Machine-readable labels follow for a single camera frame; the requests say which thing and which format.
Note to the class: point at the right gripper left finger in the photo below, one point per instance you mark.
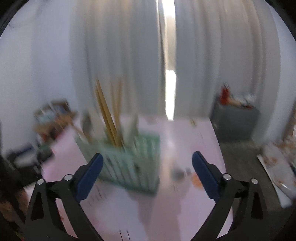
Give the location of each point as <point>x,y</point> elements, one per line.
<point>43,221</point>

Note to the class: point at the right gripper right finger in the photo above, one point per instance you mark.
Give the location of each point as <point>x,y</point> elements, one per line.
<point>251,218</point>

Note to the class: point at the cream plastic rice paddle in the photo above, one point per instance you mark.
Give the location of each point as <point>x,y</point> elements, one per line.
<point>130,131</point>

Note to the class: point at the grey side cabinet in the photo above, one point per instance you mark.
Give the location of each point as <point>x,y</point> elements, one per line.
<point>232,123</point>

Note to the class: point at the cardboard box with bag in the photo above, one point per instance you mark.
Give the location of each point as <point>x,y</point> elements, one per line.
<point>51,119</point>

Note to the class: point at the bamboo chopstick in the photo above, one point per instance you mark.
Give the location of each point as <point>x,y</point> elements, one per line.
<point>106,115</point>
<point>118,111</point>
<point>99,86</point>
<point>113,101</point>

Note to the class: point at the green plastic utensil basket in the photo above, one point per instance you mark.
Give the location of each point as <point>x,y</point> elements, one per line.
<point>134,168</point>

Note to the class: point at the white window curtain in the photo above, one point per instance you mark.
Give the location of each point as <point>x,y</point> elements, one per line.
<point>203,44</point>

